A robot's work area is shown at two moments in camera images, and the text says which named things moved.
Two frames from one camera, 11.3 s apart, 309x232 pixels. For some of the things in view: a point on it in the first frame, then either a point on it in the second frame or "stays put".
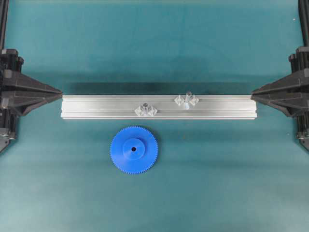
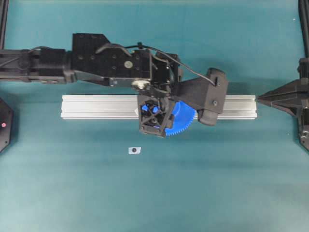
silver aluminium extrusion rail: x=159 y=107 stays put
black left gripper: x=11 y=78 → x=153 y=75
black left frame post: x=4 y=12 stays put
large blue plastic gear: x=133 y=150 → x=182 y=118
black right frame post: x=303 y=8 stays put
